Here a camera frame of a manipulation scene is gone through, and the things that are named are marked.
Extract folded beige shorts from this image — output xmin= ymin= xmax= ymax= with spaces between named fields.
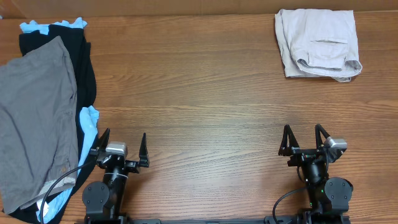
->
xmin=274 ymin=9 xmax=363 ymax=82

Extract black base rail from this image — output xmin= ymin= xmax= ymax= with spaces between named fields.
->
xmin=76 ymin=215 xmax=351 ymax=224

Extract light blue garment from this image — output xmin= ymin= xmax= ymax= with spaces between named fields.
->
xmin=20 ymin=17 xmax=100 ymax=223

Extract black garment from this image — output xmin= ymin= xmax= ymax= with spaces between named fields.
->
xmin=2 ymin=24 xmax=105 ymax=224

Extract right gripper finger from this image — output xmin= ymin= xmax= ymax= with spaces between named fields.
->
xmin=315 ymin=124 xmax=330 ymax=149
xmin=278 ymin=124 xmax=300 ymax=156

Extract grey shorts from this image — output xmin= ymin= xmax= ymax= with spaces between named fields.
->
xmin=1 ymin=36 xmax=79 ymax=214

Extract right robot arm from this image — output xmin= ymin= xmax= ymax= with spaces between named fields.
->
xmin=272 ymin=124 xmax=353 ymax=224

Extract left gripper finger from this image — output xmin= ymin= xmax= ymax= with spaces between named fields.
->
xmin=139 ymin=133 xmax=150 ymax=167
xmin=90 ymin=128 xmax=110 ymax=156

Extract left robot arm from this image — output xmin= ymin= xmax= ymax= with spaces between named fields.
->
xmin=82 ymin=129 xmax=150 ymax=224

